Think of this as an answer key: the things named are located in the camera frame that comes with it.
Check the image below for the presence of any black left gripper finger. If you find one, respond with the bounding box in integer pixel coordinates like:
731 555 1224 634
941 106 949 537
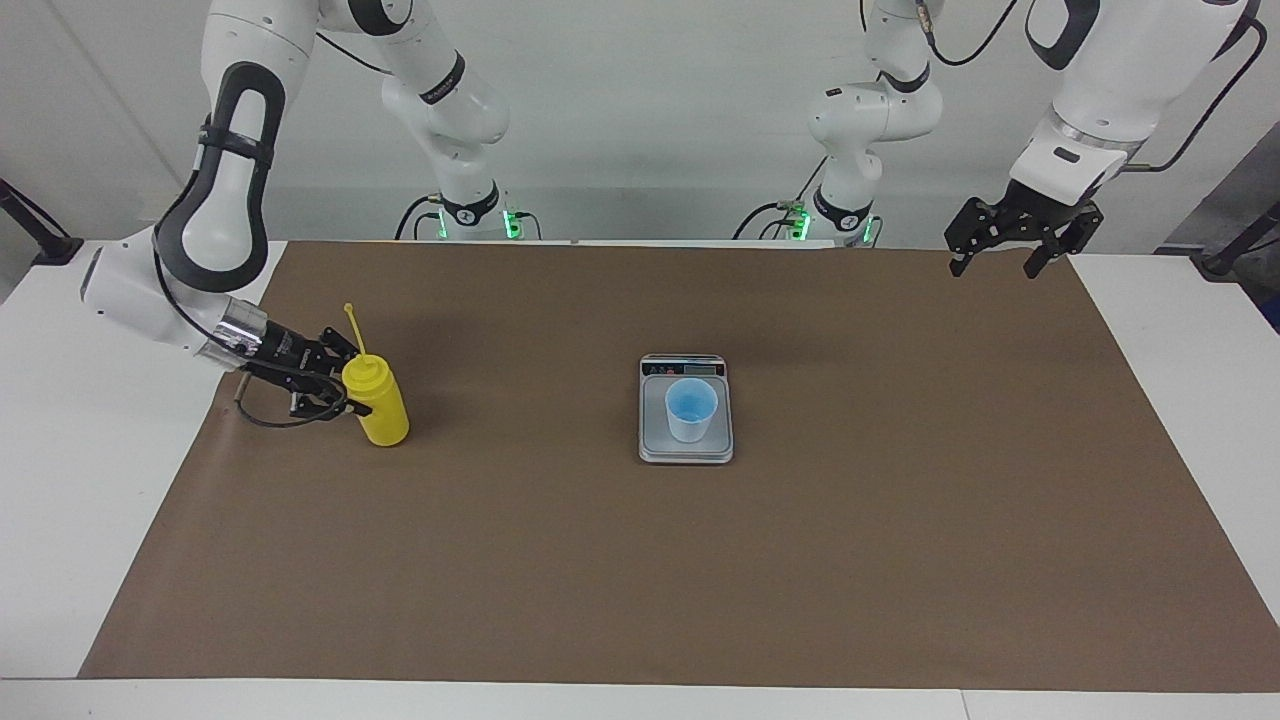
945 197 1002 279
1021 209 1106 281

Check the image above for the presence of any yellow squeeze bottle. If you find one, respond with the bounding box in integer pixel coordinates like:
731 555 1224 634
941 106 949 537
342 303 411 448

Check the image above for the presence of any light blue cup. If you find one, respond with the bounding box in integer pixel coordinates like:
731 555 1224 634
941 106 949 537
664 378 720 444

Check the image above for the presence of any silver digital kitchen scale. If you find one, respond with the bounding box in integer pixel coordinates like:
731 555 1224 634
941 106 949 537
638 353 735 466

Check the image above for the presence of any black clamp stand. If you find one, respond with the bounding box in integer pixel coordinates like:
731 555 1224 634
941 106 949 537
0 178 84 267
1190 200 1280 281

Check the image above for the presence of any brown paper mat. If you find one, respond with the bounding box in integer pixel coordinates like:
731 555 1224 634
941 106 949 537
78 240 1280 693

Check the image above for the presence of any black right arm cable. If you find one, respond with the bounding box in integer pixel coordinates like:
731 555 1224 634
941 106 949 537
150 30 393 430

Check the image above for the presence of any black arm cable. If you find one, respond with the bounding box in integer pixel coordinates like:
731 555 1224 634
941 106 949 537
150 30 393 430
1120 15 1269 173

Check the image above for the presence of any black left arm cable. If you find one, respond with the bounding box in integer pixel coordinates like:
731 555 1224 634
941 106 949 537
1120 15 1269 173

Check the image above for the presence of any black base cable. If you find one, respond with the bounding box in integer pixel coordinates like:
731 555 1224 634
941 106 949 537
733 155 833 242
394 193 446 242

